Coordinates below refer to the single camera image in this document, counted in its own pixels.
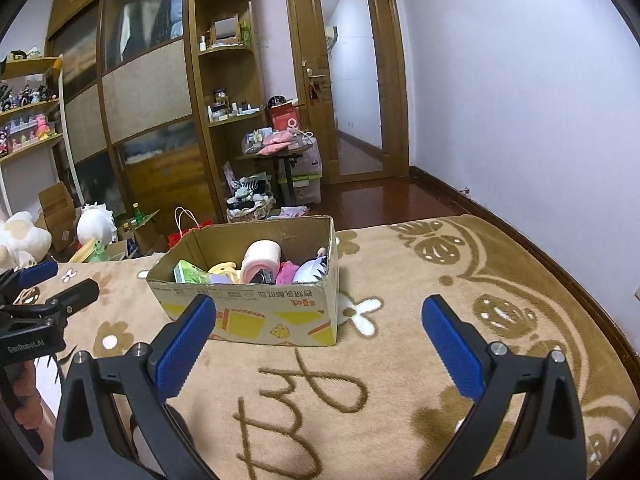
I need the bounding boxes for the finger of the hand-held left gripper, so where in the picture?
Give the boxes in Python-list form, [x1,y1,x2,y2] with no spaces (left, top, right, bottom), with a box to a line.
[0,278,101,326]
[0,260,60,293]

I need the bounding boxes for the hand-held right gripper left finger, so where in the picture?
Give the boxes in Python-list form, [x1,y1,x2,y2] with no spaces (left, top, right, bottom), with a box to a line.
[52,294,221,480]

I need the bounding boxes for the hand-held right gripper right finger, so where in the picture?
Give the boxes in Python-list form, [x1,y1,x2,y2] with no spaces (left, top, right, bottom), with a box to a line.
[421,295,588,480]

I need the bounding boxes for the printed cardboard box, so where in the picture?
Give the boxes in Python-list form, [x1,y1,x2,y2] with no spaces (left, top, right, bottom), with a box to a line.
[146,215,341,348]

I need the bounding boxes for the person's left hand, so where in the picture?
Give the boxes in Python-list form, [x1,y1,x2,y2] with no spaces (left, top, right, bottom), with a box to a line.
[14,362,44,426]

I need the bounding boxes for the cream plush bear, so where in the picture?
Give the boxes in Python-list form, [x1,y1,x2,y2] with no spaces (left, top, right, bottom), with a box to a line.
[0,210,53,268]

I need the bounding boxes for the green frog toy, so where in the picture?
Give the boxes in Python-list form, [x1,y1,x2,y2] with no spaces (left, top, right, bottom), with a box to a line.
[70,237,111,263]

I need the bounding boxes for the stacked cardboard boxes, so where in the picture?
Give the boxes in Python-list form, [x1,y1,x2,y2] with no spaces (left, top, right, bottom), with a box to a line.
[35,181,76,253]

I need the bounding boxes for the green packet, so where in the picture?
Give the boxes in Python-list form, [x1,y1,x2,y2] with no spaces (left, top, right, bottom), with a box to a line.
[172,260,211,283]

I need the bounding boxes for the white round plush toy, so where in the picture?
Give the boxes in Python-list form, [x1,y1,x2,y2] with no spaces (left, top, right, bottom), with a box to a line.
[76,201,118,243]

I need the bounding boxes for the beige patterned blanket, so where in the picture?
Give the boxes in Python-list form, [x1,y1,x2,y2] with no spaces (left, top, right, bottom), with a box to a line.
[0,214,640,480]

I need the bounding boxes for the open brown cardboard box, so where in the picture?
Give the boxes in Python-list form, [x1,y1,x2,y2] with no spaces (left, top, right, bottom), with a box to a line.
[120,210,168,256]

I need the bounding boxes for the red paper bag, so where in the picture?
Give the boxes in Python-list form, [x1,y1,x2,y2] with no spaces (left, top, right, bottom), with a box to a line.
[166,206,213,248]

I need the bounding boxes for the pink white roll plush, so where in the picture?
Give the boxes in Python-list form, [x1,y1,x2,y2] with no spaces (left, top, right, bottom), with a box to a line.
[240,240,283,283]

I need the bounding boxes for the white spiky plush toy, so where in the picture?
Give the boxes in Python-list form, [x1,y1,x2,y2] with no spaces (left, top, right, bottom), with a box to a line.
[292,255,330,283]

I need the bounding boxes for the wicker basket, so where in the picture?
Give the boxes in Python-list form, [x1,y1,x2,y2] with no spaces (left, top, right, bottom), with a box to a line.
[226,195,276,223]

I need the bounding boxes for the black white striped cloths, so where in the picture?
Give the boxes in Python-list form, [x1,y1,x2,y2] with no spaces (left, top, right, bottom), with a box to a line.
[232,172,273,203]

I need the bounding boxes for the row of small figurines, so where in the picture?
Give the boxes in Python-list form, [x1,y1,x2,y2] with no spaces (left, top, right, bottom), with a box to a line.
[0,82,56,111]

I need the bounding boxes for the small dark table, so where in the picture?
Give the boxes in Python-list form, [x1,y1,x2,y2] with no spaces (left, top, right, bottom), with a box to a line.
[235,145,311,208]

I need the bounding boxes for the clear storage bin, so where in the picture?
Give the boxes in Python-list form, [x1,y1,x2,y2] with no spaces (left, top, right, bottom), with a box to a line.
[285,142,323,206]

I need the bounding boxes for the wooden wardrobe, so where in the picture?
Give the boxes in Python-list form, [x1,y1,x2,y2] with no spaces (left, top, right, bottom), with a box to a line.
[45,0,221,231]

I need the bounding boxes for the red gift box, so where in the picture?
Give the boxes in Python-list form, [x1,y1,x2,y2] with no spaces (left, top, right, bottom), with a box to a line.
[267,102,303,133]

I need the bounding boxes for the wooden corner shelf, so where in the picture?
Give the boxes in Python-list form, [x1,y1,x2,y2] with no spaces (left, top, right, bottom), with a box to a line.
[187,0,268,221]

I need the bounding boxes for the wooden door with glass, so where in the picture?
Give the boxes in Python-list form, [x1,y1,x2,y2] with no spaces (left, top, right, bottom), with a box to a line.
[282,0,411,186]

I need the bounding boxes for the wooden wall shelf rack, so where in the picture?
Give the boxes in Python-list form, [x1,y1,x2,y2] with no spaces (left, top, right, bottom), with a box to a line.
[0,55,81,211]

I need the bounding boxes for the wooden photo frame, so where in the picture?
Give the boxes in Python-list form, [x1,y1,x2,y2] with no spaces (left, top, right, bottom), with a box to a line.
[210,15,241,43]

